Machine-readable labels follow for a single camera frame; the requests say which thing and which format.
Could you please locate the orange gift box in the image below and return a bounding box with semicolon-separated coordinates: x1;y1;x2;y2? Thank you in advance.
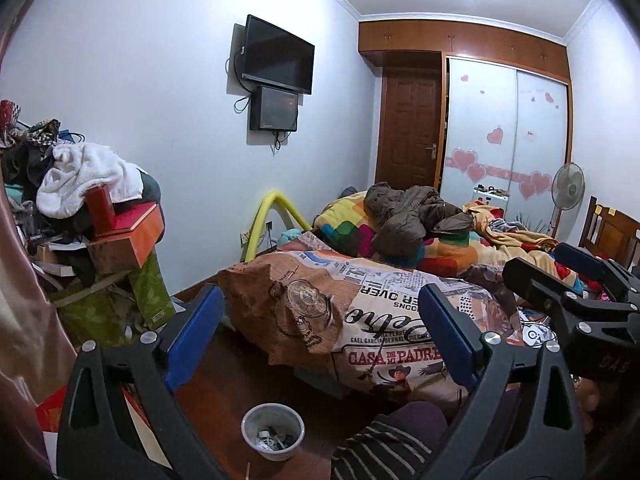
87;203;166;276

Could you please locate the striped dark garment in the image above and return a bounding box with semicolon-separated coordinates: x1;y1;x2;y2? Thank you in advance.
330;412;442;480

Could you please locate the white plastic bowl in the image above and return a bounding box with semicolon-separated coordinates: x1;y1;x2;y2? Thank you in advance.
241;403;306;462

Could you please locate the row of pink heart stickers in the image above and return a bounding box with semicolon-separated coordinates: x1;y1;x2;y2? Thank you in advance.
445;149;553;201

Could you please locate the standing electric fan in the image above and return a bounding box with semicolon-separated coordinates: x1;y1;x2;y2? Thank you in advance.
550;162;586;236

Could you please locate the brown wooden door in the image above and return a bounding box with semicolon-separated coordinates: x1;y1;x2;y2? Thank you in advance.
381;72;443;193

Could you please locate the person's right hand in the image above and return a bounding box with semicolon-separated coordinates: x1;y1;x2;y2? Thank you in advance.
574;377;601;434

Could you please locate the wooden headboard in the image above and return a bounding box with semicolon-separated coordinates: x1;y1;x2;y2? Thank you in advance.
580;196;640;271

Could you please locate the wooden overhead cabinet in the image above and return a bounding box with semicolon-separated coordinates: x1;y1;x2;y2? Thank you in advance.
357;20;572;83

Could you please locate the newspaper print duvet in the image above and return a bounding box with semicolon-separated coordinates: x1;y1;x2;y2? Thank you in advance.
217;232;526;406

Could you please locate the white bedside cabinet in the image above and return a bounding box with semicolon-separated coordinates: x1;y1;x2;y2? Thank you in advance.
474;186;510;207

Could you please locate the red paper bag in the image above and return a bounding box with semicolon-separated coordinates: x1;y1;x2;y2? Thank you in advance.
35;385;67;437

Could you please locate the white packet with circle print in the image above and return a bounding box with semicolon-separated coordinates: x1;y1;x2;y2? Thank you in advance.
520;322;554;346

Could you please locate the dark grey garment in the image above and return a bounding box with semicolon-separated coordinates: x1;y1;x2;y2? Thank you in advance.
140;170;164;207

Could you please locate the person's leg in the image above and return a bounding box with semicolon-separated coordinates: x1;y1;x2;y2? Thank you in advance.
385;400;449;441

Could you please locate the dark red box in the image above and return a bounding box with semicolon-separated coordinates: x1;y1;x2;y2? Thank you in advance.
84;185;119;239

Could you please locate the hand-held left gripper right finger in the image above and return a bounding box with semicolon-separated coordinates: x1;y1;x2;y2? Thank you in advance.
419;283;587;480

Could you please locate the black wall television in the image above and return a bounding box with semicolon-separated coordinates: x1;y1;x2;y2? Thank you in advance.
241;15;316;96

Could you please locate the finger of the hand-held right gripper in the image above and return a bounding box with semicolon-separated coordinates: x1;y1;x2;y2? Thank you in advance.
502;257;581;322
554;242;640;307

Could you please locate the frosted sliding wardrobe door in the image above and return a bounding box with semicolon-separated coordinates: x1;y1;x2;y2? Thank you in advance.
446;57;519;202
515;70;571;241

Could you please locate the small black wall monitor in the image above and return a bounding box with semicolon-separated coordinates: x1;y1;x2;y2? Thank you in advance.
249;85;301;132

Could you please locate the white towel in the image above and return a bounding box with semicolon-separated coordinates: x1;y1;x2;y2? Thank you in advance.
36;142;146;219

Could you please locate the yellow foam tube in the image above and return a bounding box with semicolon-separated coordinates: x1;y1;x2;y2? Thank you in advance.
240;190;311;263

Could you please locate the green patterned bag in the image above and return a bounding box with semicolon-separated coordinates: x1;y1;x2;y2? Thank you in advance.
52;250;176;348

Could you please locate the colourful checked blanket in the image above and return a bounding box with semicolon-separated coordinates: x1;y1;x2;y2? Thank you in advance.
312;192;501;278

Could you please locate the brown padded jacket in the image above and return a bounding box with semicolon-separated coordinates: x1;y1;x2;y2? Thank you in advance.
364;182;476;268

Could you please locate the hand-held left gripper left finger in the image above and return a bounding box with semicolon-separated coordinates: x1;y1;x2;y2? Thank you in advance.
56;284;232;480

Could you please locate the beige printed blanket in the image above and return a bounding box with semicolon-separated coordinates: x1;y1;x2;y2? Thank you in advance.
462;200;561;276

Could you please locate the pink curtain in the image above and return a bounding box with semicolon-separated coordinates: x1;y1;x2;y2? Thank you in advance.
0;200;52;480

